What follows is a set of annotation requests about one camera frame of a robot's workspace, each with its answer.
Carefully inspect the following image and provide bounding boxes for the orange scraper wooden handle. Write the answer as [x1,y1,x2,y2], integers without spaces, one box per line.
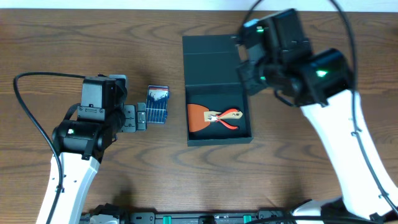
[187,103,243,133]

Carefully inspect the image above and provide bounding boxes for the red handled pliers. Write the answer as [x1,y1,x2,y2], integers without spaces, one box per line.
[204,108,243,130]

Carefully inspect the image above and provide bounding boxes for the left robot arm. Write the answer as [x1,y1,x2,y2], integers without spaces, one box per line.
[37,75,147,223]

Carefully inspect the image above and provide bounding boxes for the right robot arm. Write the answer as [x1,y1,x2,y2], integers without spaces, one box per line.
[237,9,397,223]

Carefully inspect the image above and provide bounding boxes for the blue precision screwdriver set case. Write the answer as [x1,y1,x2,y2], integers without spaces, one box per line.
[146,85,170,124]

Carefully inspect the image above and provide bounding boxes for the dark green open box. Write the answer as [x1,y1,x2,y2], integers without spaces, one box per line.
[182,35,252,146]

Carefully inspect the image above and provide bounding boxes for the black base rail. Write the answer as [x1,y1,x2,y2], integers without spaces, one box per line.
[79,203,286,224]

